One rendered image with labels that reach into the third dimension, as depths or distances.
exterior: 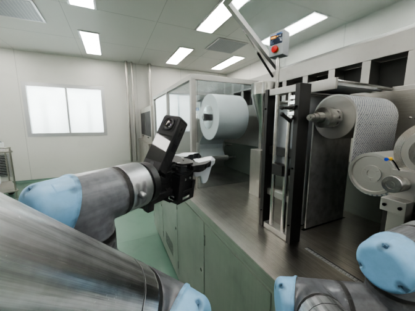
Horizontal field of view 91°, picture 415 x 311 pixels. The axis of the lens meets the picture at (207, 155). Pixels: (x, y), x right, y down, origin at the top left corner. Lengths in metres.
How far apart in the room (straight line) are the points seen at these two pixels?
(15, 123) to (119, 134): 2.03
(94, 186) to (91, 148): 5.46
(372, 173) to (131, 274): 0.68
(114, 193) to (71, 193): 0.05
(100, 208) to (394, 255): 0.40
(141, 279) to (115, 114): 5.55
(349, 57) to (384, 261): 0.95
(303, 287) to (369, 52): 0.97
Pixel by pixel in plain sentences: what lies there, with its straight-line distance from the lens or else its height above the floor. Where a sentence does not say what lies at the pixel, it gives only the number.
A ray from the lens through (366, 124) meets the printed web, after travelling 0.81.
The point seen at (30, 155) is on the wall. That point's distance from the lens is 5.97.
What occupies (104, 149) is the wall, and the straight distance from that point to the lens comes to 5.74.
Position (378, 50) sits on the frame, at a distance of 1.15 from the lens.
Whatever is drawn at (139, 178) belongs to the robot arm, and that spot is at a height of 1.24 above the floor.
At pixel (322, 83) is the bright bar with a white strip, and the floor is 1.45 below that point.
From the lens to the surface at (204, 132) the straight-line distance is 1.28.
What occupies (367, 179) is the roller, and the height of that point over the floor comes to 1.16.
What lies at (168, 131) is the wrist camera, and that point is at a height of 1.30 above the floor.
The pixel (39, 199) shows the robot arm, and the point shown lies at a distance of 0.27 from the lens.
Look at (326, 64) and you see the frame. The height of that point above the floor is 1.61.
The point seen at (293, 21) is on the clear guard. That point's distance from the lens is 1.26.
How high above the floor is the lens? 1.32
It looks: 9 degrees down
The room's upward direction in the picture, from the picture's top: straight up
